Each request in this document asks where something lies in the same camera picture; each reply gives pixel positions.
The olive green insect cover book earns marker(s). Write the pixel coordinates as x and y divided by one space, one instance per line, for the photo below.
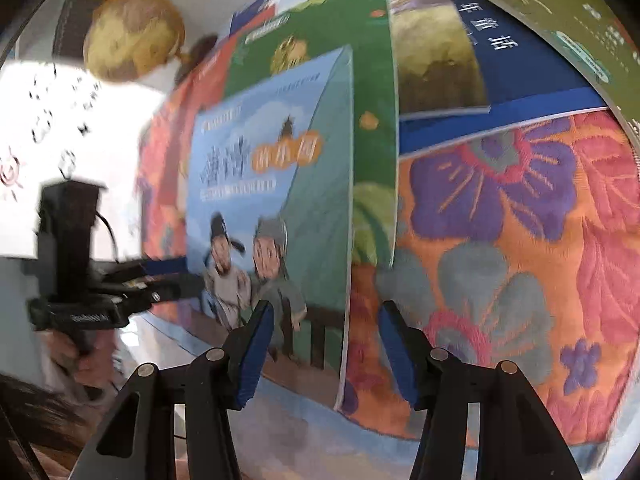
565 5

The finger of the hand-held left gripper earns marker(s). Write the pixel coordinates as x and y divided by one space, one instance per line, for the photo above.
165 292
165 266

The row of black books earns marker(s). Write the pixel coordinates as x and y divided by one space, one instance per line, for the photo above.
70 25

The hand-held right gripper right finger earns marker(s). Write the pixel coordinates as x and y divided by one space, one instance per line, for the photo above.
397 355

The green caterpillar cover book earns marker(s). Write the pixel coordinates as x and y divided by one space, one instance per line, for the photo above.
370 160

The person's left hand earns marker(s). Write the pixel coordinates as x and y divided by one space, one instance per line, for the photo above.
100 360

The sun wall decal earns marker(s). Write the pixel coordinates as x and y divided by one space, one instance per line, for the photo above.
10 172

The navy blue deer cover book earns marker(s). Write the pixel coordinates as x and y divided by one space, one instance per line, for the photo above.
525 70

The antique yellow globe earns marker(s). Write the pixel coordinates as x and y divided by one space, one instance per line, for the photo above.
132 35

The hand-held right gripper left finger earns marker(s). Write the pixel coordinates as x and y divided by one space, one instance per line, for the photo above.
257 355

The orange floral cloth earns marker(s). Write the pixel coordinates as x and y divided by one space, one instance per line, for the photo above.
500 260

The light blue cartoon poetry book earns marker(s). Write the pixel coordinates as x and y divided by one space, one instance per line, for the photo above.
280 210

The red poetry book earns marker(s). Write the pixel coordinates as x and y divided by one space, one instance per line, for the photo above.
205 95

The blue eagle cover book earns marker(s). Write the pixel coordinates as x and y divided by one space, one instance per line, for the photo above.
250 20

